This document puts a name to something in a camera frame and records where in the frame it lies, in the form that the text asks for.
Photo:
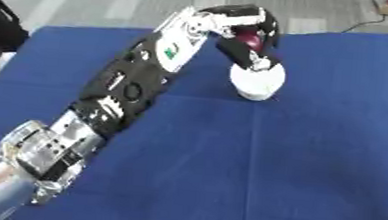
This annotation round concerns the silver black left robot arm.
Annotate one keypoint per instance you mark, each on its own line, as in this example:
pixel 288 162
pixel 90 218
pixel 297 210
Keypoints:
pixel 111 91

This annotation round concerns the dark red round object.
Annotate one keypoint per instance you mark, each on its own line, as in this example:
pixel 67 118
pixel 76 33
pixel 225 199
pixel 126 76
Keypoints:
pixel 249 38

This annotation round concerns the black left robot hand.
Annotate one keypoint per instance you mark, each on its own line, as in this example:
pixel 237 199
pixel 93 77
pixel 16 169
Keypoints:
pixel 241 39

